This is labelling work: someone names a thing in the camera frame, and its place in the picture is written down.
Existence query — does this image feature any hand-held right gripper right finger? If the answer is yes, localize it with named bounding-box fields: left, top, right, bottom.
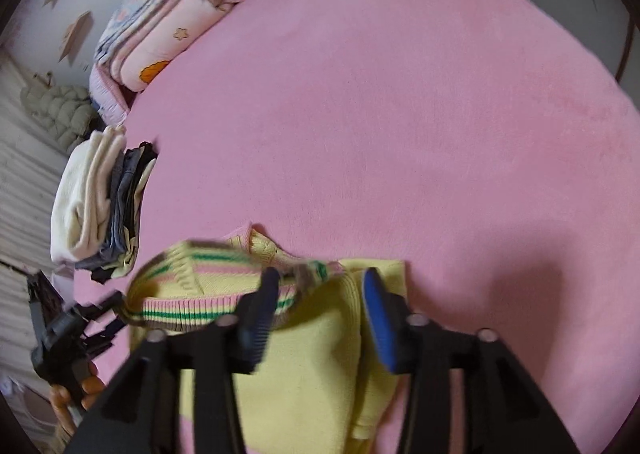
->
left=361, top=268, right=582, bottom=454

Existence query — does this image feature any wooden wall shelf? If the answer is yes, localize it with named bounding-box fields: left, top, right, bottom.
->
left=59, top=10, right=94, bottom=66

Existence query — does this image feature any folded white fleece garment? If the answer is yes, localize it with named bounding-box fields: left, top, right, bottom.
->
left=50, top=126, right=129, bottom=264

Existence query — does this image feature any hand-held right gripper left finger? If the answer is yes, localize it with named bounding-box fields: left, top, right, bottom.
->
left=65, top=266, right=281, bottom=454

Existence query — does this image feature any yellow striped knit cardigan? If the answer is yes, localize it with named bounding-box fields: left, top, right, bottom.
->
left=122, top=223, right=408, bottom=454

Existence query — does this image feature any person's left hand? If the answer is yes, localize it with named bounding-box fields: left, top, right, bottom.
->
left=49, top=361, right=107, bottom=436

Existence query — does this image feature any bed with pink sheet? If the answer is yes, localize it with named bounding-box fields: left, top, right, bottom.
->
left=75, top=0, right=640, bottom=454

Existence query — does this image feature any folded dark purple garment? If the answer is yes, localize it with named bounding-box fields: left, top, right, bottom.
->
left=74, top=254, right=132, bottom=286

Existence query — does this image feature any stack of folded quilts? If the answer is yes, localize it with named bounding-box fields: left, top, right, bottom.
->
left=94, top=0, right=237, bottom=93

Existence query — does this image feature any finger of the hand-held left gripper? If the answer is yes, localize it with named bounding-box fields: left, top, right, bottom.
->
left=75, top=290, right=126, bottom=322
left=82, top=316, right=127, bottom=354

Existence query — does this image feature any beige puffer jacket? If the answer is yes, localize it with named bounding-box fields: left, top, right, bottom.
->
left=20, top=83, right=100, bottom=156

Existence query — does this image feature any white pleated curtain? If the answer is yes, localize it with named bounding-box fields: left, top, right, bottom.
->
left=0, top=46, right=68, bottom=377

